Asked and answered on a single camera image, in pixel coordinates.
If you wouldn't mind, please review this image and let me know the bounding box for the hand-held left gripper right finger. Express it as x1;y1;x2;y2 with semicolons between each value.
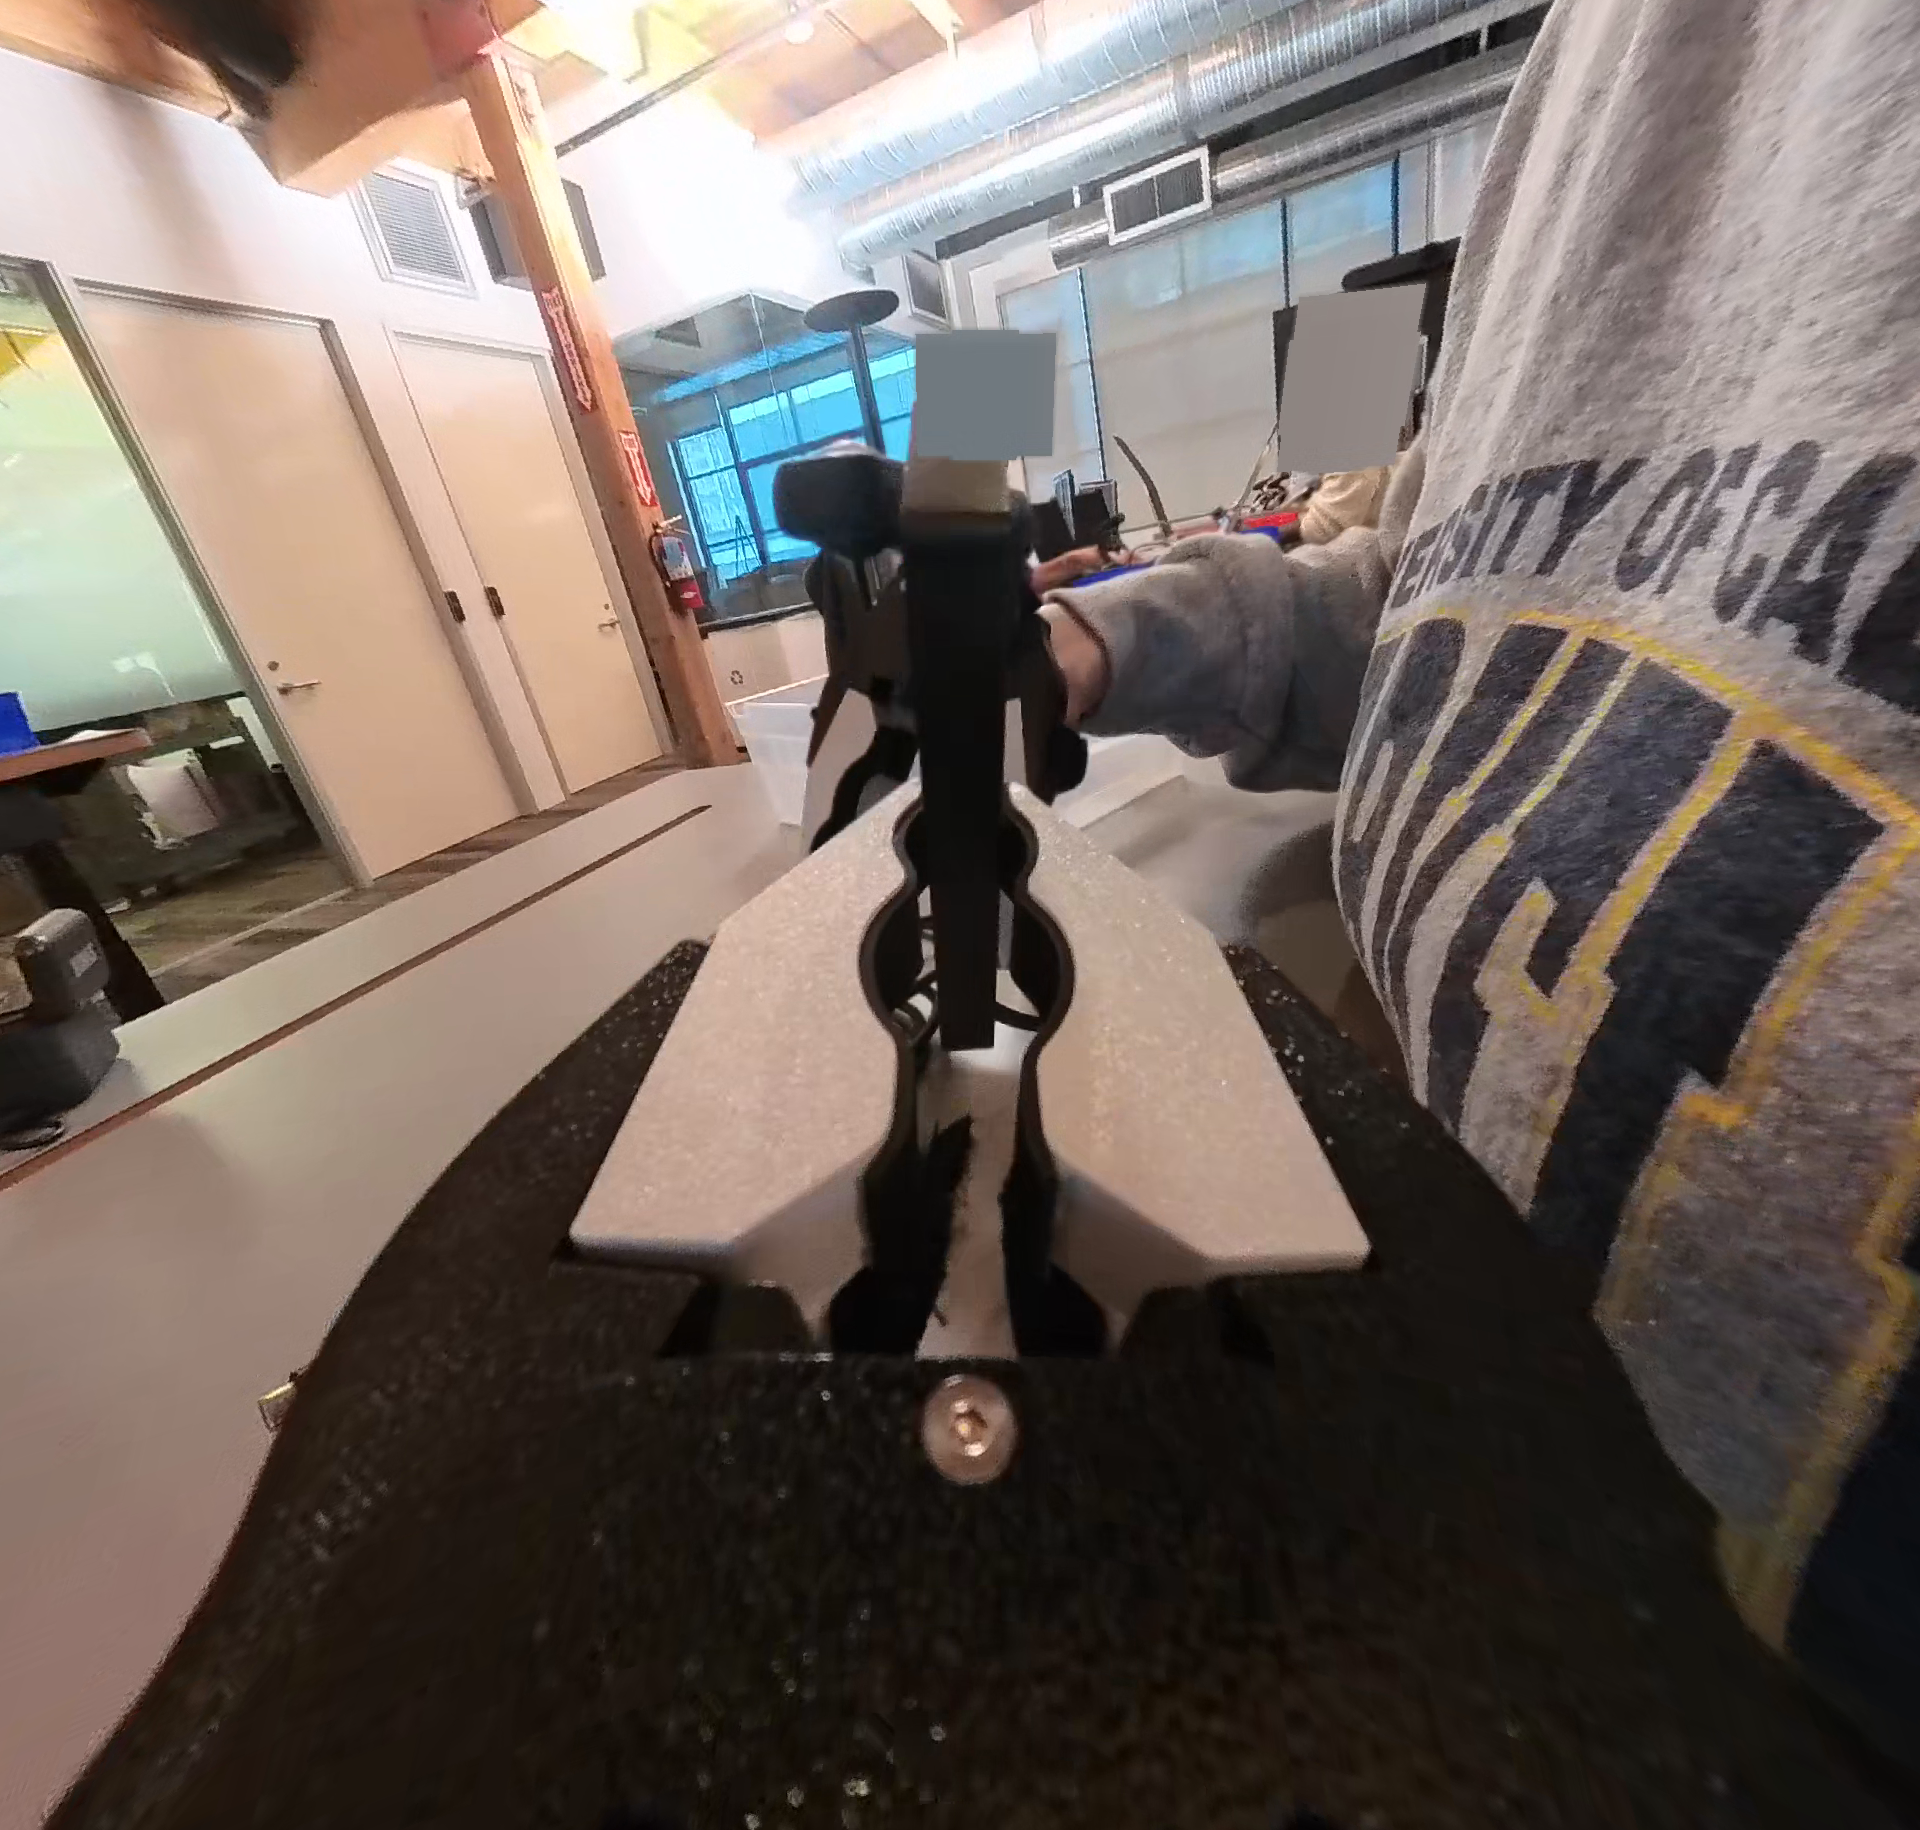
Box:
997;786;1373;1352

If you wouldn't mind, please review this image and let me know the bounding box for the glass office partition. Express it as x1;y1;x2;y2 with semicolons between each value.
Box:
0;256;361;888

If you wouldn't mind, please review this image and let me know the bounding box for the black USB hub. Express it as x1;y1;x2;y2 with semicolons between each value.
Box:
900;502;1037;1053

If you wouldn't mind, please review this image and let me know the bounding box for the silver ventilation duct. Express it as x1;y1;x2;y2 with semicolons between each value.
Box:
786;0;1599;264

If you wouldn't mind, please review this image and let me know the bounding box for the black wall speaker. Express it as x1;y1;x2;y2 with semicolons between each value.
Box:
471;180;609;288

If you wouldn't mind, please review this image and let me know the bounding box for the person's right hand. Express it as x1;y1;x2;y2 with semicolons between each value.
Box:
1040;603;1112;738

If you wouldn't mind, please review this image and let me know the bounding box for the person's right forearm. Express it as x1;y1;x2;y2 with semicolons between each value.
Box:
1049;531;1441;797

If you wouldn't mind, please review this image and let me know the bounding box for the white wall vent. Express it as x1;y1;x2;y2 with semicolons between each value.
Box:
351;166;482;293

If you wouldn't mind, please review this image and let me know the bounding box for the white door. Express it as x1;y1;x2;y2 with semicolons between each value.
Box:
75;285;519;878
388;330;669;797

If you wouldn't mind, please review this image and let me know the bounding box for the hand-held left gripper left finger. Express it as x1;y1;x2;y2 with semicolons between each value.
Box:
568;786;968;1352

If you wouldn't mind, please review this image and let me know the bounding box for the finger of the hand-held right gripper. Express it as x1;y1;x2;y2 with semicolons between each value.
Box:
800;692;920;857

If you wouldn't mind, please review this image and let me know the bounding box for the white waste cabinet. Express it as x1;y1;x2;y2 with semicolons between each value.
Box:
696;616;827;708

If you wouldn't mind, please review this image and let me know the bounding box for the wooden post with red signs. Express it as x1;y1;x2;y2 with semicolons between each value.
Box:
464;60;743;767

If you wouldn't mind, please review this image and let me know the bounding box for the dark grey charger box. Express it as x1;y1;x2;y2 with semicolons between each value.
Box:
0;907;122;1143

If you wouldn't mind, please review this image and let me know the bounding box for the wooden top desk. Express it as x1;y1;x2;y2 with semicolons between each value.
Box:
0;726;158;1023

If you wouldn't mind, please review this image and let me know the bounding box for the black floor lamp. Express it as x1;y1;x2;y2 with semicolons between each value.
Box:
802;288;901;452

